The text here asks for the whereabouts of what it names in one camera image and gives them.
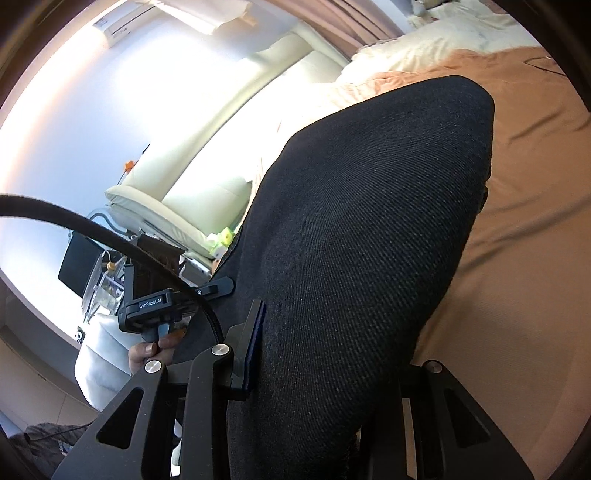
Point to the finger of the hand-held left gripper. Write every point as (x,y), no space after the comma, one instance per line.
(212,288)

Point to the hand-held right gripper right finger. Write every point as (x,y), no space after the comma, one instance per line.
(427,387)

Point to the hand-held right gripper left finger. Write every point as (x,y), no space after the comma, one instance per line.
(255,346)

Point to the black denim pants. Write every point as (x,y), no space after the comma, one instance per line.
(369,230)

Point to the person's left hand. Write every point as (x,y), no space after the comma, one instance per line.
(145,353)

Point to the clear plastic container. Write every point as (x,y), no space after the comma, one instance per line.
(108,286)

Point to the yellow green toy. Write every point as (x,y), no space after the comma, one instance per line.
(225,236)

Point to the white quilted cloth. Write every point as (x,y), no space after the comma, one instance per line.
(101,360)

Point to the black monitor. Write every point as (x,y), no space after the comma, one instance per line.
(78,267)

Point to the cream padded sofa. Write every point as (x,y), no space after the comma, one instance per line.
(207,175)

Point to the dark grey cloth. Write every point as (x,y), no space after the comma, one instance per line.
(55,438)

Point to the orange fleece blanket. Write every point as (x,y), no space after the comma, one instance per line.
(531,230)

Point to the white air conditioner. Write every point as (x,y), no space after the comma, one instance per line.
(124,27)

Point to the pink curtain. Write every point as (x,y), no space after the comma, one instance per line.
(360,23)

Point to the cream blanket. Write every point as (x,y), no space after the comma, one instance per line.
(438,41)

